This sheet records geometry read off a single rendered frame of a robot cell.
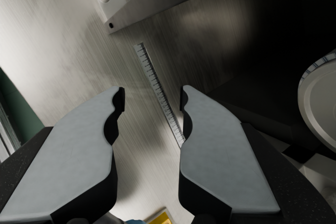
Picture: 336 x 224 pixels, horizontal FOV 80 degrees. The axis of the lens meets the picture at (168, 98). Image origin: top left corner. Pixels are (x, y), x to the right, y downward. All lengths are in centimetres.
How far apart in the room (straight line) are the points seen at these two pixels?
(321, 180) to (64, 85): 37
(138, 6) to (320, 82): 19
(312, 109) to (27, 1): 40
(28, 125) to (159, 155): 101
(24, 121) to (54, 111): 98
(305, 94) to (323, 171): 8
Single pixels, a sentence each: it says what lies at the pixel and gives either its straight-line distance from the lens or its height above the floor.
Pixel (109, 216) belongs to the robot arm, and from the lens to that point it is 34.
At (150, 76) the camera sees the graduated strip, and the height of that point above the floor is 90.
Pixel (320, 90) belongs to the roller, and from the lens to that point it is 26.
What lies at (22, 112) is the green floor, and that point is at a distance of 134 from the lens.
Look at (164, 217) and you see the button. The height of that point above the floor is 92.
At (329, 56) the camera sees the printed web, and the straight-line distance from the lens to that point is 24.
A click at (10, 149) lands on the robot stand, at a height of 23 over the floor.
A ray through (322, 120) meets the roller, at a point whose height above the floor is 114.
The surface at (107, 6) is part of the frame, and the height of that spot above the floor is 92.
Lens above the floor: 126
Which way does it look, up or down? 63 degrees down
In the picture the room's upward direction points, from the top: 119 degrees clockwise
